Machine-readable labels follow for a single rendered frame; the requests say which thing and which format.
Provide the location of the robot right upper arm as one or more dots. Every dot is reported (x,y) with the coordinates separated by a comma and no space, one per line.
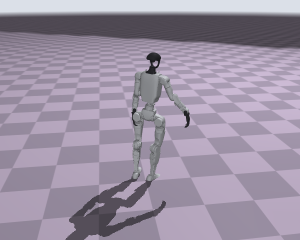
(165,81)

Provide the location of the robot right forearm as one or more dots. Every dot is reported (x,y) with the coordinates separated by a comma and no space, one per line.
(179,104)

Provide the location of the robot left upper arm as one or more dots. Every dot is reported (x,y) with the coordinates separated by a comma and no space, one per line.
(137,84)

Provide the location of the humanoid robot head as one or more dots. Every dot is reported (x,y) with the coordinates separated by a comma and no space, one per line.
(153,57)

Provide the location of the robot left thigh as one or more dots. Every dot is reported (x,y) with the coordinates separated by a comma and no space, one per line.
(138,130)

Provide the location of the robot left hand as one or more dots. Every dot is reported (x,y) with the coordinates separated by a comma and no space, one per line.
(133,111)

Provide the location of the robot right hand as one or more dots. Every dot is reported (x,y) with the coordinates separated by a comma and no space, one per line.
(187,118)

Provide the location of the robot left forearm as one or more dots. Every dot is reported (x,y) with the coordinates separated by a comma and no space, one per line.
(135,102)

